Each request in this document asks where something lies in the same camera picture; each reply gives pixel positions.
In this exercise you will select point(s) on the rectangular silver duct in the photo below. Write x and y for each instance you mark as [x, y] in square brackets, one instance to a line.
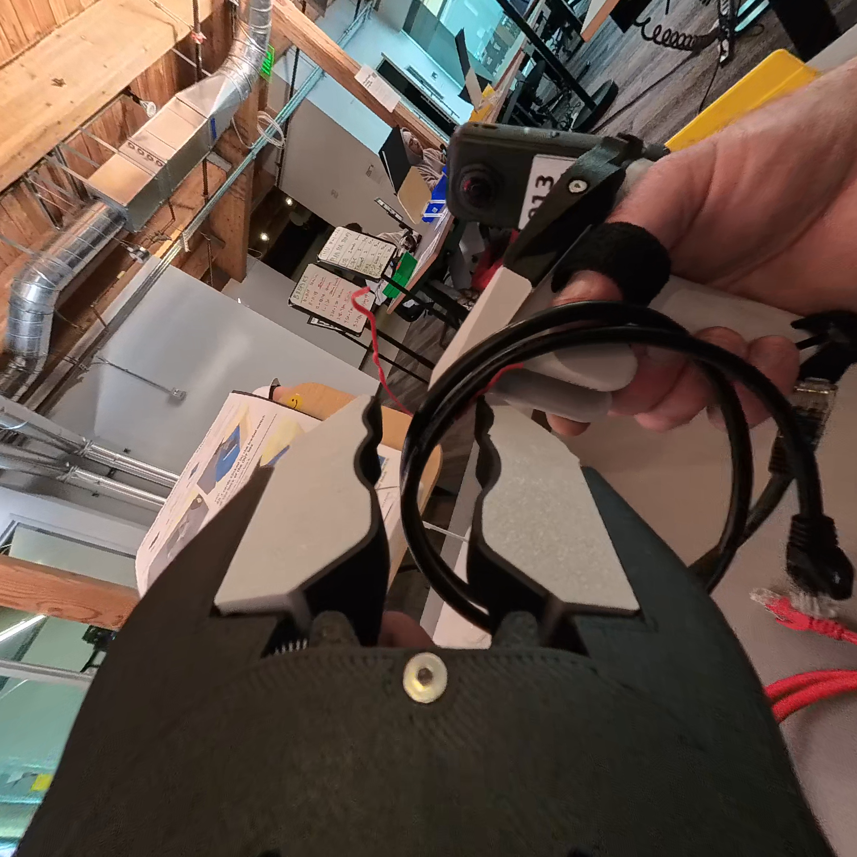
[167, 134]

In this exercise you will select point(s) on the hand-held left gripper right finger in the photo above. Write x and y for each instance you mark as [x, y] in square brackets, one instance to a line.
[556, 529]

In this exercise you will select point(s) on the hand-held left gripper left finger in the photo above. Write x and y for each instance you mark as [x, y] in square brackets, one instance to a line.
[308, 522]

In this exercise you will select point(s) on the white partition panel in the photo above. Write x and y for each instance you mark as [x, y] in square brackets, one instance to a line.
[201, 335]

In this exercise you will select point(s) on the silver pipe duct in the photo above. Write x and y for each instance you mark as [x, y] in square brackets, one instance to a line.
[40, 288]

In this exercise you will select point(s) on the red thread scrap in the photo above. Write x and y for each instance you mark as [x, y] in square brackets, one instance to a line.
[373, 335]

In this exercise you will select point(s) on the green plastic bin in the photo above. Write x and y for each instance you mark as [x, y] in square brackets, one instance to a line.
[402, 274]

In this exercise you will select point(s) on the handwritten whiteboard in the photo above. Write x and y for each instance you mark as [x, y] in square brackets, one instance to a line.
[328, 301]
[358, 253]

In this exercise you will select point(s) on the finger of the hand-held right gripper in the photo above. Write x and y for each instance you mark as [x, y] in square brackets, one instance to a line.
[562, 400]
[489, 308]

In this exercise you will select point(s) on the mannequin head white cap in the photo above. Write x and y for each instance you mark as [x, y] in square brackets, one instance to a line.
[271, 388]

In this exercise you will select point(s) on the printed instruction sheet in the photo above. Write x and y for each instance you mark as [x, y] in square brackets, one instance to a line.
[227, 442]

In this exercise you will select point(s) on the yellow plastic bin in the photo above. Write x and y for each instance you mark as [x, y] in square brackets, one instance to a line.
[750, 94]

